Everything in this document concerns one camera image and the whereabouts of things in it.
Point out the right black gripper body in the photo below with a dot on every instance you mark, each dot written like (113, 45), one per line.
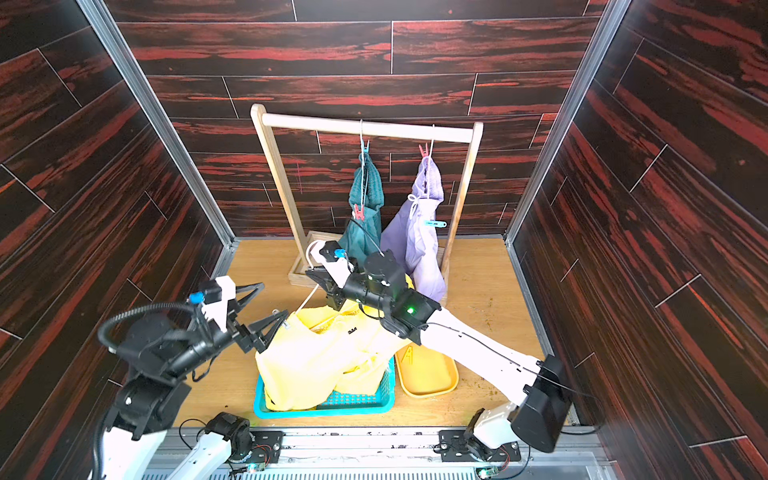
(330, 285)

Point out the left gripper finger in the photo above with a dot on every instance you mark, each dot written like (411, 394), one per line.
(259, 335)
(246, 293)

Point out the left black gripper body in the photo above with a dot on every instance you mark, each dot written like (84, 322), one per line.
(201, 351)

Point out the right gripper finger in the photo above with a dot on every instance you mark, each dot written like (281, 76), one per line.
(321, 277)
(320, 299)

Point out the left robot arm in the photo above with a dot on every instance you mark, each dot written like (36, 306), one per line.
(164, 344)

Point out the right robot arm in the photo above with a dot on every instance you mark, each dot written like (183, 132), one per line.
(538, 399)

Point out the lilac shorts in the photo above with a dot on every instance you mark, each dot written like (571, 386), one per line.
(411, 235)

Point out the green shorts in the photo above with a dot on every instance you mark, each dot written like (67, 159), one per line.
(361, 238)

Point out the yellow plastic tray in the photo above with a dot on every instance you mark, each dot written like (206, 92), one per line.
(424, 373)

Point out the turquoise plastic basket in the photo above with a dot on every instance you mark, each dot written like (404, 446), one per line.
(337, 404)

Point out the wooden clothes rack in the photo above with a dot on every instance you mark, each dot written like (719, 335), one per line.
(264, 123)

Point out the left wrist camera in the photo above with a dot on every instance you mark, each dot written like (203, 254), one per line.
(213, 298)

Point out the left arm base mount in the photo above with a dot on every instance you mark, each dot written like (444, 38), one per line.
(256, 446)

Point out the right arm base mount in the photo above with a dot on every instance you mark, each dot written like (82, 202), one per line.
(455, 445)

